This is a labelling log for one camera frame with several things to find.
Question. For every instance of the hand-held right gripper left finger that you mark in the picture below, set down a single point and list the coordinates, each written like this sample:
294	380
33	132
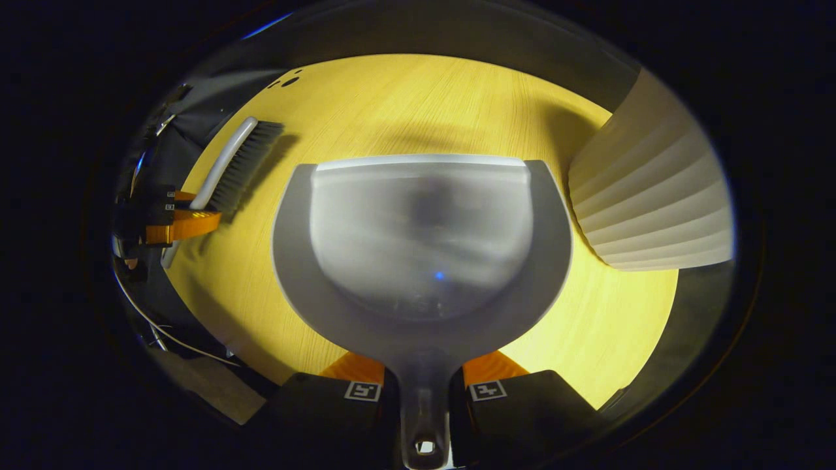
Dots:
326	418

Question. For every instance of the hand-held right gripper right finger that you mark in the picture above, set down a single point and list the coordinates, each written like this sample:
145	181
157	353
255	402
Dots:
522	418

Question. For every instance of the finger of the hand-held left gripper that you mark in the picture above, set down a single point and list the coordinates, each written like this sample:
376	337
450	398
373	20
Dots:
179	199
186	225

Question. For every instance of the small grey broom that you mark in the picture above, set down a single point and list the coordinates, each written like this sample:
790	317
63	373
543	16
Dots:
245	156

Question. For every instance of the grey dustpan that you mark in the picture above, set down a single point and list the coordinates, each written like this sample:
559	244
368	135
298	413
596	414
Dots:
424	248

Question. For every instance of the white garbage bin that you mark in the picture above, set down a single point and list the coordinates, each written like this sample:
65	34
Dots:
653	196

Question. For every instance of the yellow wooden desktop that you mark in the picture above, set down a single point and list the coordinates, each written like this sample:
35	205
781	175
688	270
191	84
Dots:
418	104

